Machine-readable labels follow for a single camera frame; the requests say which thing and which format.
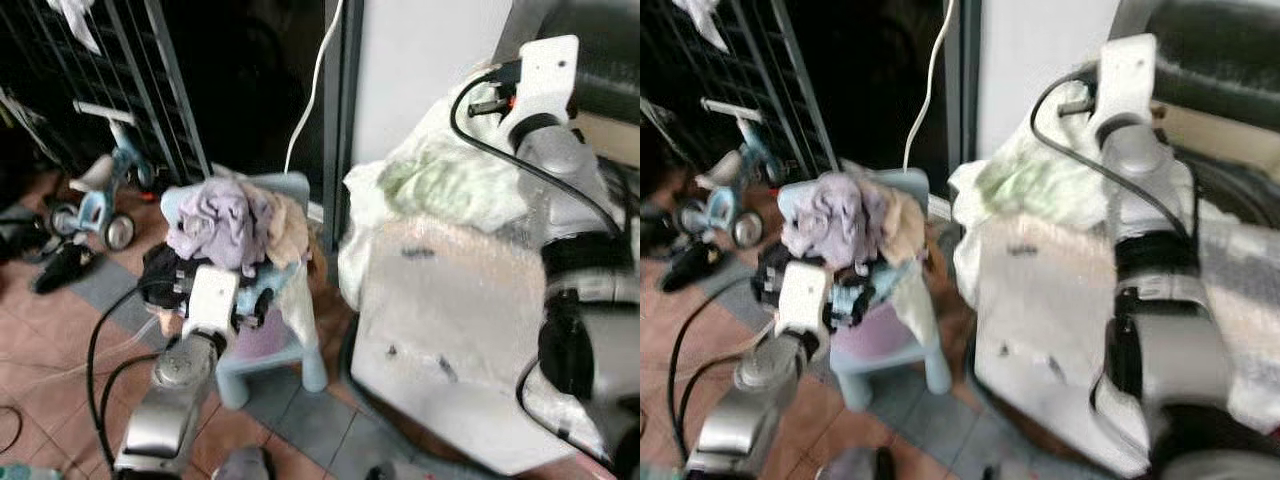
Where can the black shoe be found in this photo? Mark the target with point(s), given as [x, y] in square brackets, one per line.
[712, 265]
[62, 268]

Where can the black padded cushion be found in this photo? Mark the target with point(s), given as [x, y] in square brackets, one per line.
[1215, 50]
[610, 50]

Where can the white and green cloth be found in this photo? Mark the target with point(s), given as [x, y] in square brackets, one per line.
[1040, 175]
[440, 180]

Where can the white rag on rack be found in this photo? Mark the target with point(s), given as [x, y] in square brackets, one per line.
[78, 22]
[705, 20]

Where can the dark grey door frame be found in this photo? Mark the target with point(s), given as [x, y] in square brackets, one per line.
[343, 110]
[965, 90]

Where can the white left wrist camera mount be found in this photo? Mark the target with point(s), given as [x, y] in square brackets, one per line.
[803, 298]
[212, 300]

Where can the purple cloth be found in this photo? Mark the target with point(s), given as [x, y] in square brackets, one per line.
[835, 220]
[220, 225]

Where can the grey plaid blanket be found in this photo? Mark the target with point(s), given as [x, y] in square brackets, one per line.
[1245, 310]

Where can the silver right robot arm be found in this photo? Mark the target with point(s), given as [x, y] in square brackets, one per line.
[590, 330]
[1170, 340]

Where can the bubble-wrapped white washer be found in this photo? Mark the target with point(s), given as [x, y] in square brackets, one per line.
[450, 330]
[1040, 330]

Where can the light blue child chair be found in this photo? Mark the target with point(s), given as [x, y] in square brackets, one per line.
[300, 375]
[935, 375]

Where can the dark metal drying rack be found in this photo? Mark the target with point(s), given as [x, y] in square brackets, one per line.
[770, 70]
[150, 80]

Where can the light blue child tricycle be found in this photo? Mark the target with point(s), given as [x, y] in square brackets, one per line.
[725, 200]
[100, 200]

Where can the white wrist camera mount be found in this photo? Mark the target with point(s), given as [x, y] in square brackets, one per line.
[803, 298]
[212, 300]
[1128, 75]
[545, 75]

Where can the beige cloth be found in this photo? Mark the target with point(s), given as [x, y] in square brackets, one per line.
[290, 230]
[908, 228]

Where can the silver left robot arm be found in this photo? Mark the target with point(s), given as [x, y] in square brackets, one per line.
[745, 410]
[165, 410]

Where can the grey robot foot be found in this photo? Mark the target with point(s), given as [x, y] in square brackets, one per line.
[245, 465]
[855, 466]

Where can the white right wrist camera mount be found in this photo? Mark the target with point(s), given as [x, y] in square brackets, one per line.
[545, 75]
[1128, 75]

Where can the black bag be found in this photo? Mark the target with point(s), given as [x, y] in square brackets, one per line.
[658, 225]
[18, 235]

